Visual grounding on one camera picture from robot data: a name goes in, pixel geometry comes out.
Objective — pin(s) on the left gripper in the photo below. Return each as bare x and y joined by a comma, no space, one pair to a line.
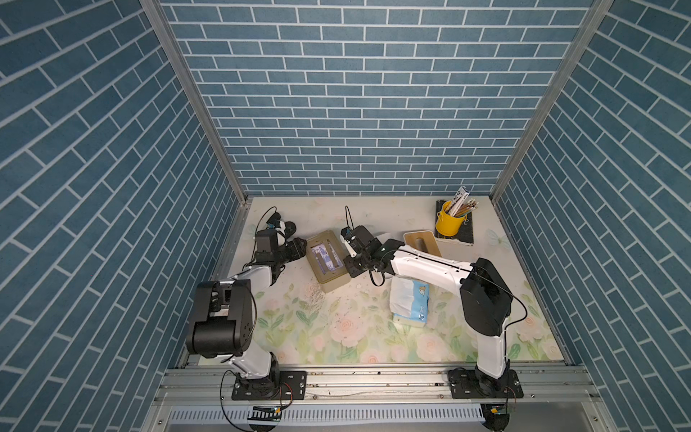
295,249

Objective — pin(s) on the black book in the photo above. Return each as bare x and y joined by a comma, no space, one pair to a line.
465,234

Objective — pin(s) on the beige black stapler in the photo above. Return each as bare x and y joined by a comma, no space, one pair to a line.
274,220

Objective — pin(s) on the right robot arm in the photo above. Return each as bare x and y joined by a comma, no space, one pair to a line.
486,305

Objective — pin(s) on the blue white tissue pack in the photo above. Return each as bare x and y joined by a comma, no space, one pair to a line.
409,302

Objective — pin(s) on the purple tissue paper pack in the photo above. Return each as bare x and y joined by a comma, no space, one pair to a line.
327,258

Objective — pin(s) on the white tissue box base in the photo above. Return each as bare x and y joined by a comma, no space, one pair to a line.
385,236

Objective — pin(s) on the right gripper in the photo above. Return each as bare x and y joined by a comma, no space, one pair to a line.
350,267

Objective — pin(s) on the beige tissue box base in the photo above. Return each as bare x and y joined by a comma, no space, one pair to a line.
330,270

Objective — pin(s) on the yellow pen cup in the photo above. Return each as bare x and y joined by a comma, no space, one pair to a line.
447,226

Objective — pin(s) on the floral table mat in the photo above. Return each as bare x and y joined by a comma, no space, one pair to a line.
302,324

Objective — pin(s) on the black glasses case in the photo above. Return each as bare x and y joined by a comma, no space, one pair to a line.
288,229

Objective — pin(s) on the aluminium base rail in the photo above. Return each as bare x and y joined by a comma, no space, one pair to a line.
541,397

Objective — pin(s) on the white box wooden lid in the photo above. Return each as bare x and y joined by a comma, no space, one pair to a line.
423,241

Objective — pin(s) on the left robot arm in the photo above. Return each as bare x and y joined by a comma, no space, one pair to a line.
225,315

